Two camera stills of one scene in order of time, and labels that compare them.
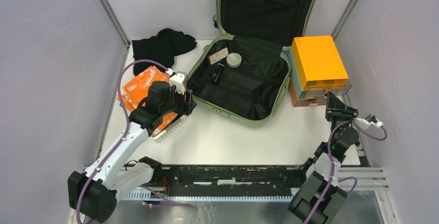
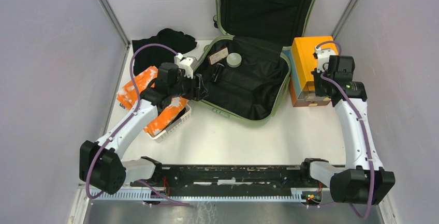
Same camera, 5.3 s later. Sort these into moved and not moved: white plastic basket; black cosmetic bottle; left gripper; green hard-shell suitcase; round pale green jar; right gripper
Moved: left gripper; right gripper
Not moved: round pale green jar; green hard-shell suitcase; white plastic basket; black cosmetic bottle
